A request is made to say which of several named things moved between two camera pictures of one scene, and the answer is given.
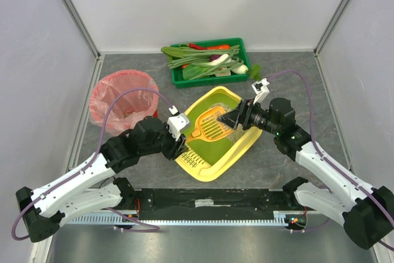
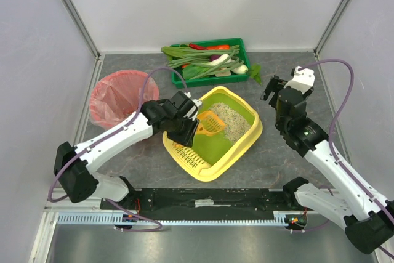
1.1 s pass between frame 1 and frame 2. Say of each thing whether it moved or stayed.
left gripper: moved
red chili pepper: stayed
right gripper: moved
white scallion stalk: stayed
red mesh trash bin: stayed
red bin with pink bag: stayed
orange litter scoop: moved
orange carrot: stayed
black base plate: stayed
